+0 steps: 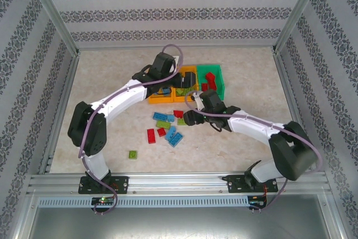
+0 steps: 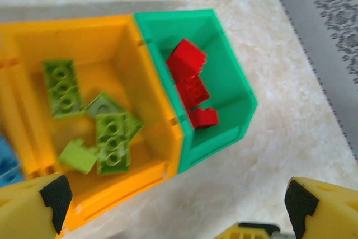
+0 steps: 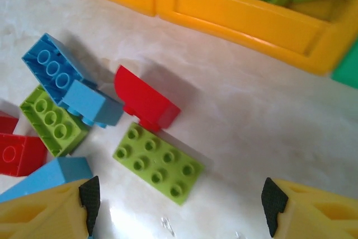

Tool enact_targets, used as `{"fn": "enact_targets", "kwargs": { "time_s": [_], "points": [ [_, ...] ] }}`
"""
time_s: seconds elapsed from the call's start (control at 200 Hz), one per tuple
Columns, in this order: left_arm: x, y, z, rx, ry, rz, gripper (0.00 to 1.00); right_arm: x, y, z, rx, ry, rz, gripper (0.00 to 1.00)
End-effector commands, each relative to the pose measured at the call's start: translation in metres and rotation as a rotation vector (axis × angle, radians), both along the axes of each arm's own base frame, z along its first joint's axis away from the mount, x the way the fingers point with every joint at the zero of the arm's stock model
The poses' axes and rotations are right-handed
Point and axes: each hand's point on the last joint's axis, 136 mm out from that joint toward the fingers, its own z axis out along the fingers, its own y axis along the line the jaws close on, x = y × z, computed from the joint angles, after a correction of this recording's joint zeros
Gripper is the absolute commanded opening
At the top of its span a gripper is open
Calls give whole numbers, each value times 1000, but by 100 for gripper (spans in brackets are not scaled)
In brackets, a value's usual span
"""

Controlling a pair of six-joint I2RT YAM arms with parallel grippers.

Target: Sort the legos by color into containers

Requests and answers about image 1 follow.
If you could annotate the green plastic bin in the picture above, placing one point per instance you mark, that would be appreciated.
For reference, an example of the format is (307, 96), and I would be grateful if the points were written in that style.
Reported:
(202, 69)

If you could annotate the small blue lego brick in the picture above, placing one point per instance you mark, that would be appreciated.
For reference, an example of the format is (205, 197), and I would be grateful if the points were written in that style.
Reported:
(170, 118)

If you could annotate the orange plastic bin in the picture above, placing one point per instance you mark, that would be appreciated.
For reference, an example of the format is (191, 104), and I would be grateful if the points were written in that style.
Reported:
(159, 99)
(179, 99)

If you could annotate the small red lego brick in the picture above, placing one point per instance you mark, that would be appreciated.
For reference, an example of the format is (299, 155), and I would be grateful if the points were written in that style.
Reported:
(161, 132)

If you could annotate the small green lego brick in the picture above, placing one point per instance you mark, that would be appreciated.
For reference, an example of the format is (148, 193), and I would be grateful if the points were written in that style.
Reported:
(133, 154)

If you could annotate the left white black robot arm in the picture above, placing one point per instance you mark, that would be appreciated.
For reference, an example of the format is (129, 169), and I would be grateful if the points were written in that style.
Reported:
(120, 102)

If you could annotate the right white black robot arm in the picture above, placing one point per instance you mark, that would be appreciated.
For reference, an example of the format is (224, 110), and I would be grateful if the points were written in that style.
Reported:
(251, 127)

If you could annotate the grey metal panel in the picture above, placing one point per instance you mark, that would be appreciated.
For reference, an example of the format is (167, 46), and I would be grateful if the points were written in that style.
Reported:
(179, 225)

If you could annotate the small circuit board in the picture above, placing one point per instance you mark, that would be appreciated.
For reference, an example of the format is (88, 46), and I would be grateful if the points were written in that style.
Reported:
(103, 201)
(257, 204)

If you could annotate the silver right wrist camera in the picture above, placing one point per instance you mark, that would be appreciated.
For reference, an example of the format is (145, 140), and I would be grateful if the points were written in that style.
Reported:
(198, 102)

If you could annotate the aluminium mounting rail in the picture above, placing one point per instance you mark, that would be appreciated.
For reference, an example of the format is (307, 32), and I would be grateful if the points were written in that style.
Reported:
(173, 183)

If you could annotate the aluminium table edge rail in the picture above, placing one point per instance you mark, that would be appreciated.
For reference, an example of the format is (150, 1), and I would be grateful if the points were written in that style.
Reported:
(63, 102)
(286, 82)

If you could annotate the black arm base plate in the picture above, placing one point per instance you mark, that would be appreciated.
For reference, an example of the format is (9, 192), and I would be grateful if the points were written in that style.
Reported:
(235, 184)
(121, 184)

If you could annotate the aluminium frame post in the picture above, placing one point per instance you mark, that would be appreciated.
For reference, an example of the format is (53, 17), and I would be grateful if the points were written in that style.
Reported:
(297, 12)
(53, 12)

